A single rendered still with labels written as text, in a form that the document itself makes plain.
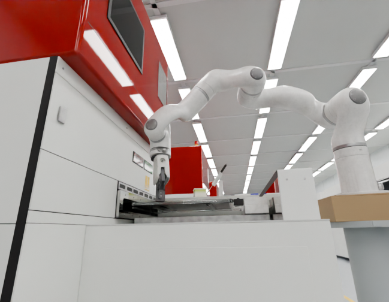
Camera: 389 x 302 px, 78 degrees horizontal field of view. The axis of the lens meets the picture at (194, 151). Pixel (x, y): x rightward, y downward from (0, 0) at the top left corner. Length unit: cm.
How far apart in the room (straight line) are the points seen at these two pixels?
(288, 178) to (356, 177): 41
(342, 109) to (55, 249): 104
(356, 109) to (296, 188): 50
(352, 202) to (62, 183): 91
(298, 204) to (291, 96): 53
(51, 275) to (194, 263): 32
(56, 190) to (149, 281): 31
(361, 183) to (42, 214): 101
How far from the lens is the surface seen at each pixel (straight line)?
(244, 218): 91
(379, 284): 107
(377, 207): 104
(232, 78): 106
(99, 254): 73
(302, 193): 72
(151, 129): 91
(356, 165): 109
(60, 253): 68
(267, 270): 64
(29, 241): 60
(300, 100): 111
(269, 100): 112
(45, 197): 63
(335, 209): 99
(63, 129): 68
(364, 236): 105
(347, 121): 111
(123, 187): 94
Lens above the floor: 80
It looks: 18 degrees up
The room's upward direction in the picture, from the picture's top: 1 degrees counter-clockwise
